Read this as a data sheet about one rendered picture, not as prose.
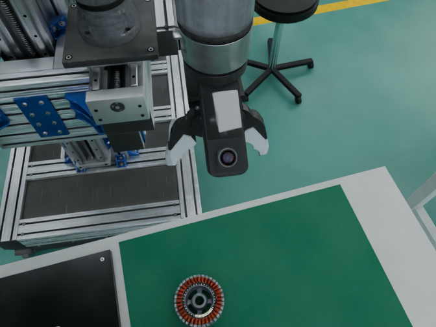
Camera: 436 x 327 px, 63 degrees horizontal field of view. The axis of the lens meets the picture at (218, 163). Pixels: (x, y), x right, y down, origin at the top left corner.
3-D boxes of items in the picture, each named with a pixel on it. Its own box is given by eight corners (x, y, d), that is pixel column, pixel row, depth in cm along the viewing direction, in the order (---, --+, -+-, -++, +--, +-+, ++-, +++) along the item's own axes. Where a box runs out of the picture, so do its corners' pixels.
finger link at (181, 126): (187, 145, 52) (222, 111, 46) (188, 156, 51) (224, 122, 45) (157, 137, 49) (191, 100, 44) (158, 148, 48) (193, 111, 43)
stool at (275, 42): (223, 52, 232) (225, -33, 184) (294, 38, 239) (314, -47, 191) (250, 116, 205) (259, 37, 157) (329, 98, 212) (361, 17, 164)
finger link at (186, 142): (167, 139, 57) (199, 105, 51) (170, 171, 54) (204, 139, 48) (150, 134, 55) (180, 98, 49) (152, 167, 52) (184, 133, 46)
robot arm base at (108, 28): (81, 10, 92) (67, -27, 84) (140, 4, 93) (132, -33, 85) (78, 50, 84) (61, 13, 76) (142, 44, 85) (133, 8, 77)
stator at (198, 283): (169, 289, 84) (167, 285, 81) (213, 270, 86) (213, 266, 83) (185, 337, 79) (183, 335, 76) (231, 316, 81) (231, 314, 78)
